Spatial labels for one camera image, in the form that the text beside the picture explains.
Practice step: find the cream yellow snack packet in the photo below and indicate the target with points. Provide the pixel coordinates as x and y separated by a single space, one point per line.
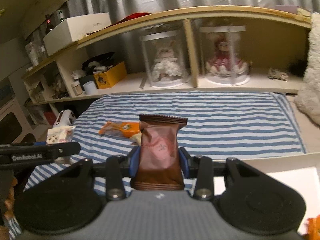
136 138

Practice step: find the white cartoon snack packet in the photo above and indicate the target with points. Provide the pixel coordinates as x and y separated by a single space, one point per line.
60 134

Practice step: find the white tray box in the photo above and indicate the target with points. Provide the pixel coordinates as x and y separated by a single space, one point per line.
272 198

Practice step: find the white cylindrical cup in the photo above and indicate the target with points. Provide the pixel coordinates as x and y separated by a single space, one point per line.
90 88

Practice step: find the white space heater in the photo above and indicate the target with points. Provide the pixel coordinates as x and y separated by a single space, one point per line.
65 118

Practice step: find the yellow cardboard box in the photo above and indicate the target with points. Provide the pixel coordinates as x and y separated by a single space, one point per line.
110 77

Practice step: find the pink dress doll case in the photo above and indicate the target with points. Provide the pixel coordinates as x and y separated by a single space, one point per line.
222 63

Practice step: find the white fluffy pillow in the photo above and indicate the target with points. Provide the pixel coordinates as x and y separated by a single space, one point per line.
307 100

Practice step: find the orange snack packet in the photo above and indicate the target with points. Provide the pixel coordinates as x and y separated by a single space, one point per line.
313 232
121 129

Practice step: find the white box on shelf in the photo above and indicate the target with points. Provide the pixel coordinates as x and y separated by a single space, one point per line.
73 29

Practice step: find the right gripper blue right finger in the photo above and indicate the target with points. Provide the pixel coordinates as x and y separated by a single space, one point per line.
184 161

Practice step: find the wooden headboard shelf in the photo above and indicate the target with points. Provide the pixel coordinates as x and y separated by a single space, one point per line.
274 40

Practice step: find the person left hand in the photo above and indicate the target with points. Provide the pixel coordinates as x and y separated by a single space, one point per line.
9 202

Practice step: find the red storage box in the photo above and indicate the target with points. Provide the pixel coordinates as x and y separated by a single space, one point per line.
50 117

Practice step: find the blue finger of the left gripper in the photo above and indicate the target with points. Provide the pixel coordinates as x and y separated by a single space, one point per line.
40 143

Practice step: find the white dress doll case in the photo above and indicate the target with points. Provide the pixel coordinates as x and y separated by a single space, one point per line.
164 59

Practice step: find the small beige jar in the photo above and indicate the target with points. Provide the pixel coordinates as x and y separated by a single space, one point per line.
76 88

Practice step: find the blue white striped blanket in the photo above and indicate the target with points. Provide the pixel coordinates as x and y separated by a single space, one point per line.
219 124

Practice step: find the brown snack packet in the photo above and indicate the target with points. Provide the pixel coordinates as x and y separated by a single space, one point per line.
159 163

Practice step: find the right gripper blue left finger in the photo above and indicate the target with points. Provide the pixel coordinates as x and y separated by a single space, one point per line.
134 158

